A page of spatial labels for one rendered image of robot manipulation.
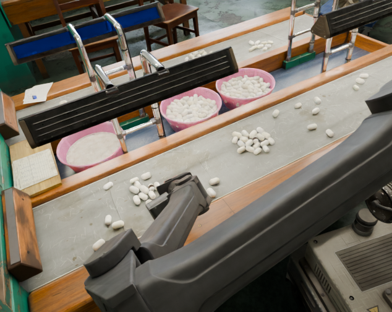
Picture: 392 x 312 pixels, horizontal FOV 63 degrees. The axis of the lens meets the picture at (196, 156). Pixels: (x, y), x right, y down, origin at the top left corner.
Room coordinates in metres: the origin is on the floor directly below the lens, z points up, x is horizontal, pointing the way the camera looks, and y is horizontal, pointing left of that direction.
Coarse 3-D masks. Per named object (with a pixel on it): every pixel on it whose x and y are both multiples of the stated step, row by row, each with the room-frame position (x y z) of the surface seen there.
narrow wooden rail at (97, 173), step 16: (384, 48) 1.39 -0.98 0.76; (352, 64) 1.29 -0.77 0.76; (368, 64) 1.29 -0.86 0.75; (304, 80) 1.21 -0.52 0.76; (320, 80) 1.19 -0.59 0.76; (272, 96) 1.13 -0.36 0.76; (288, 96) 1.12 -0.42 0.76; (240, 112) 1.05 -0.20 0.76; (256, 112) 1.05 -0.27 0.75; (192, 128) 0.99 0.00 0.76; (208, 128) 0.97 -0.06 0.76; (160, 144) 0.92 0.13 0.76; (176, 144) 0.92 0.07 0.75; (112, 160) 0.87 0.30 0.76; (128, 160) 0.85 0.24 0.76; (144, 160) 0.87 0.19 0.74; (80, 176) 0.81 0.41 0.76; (96, 176) 0.80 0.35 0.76; (48, 192) 0.75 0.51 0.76; (64, 192) 0.75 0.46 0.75; (32, 208) 0.71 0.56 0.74
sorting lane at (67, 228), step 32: (384, 64) 1.29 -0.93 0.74; (320, 96) 1.11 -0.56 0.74; (352, 96) 1.08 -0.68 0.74; (224, 128) 0.99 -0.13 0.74; (256, 128) 0.96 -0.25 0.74; (288, 128) 0.93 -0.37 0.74; (320, 128) 0.91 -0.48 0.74; (352, 128) 0.88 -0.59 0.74; (160, 160) 0.86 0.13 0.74; (192, 160) 0.83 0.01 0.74; (224, 160) 0.81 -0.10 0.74; (256, 160) 0.79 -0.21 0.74; (288, 160) 0.76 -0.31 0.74; (96, 192) 0.74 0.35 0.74; (128, 192) 0.72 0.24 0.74; (224, 192) 0.66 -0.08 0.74; (64, 224) 0.63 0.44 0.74; (96, 224) 0.61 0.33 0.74; (128, 224) 0.59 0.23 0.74; (64, 256) 0.51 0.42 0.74; (32, 288) 0.43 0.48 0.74
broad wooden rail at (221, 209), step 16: (336, 144) 0.78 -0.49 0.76; (304, 160) 0.73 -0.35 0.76; (272, 176) 0.68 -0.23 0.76; (288, 176) 0.67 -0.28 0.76; (240, 192) 0.63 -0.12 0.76; (256, 192) 0.63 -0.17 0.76; (224, 208) 0.58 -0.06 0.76; (240, 208) 0.57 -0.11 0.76; (208, 224) 0.53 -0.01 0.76; (192, 240) 0.49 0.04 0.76; (80, 272) 0.44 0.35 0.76; (48, 288) 0.41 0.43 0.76; (64, 288) 0.40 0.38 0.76; (80, 288) 0.40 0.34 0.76; (32, 304) 0.37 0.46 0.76; (48, 304) 0.37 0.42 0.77; (64, 304) 0.36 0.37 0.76; (80, 304) 0.36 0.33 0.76
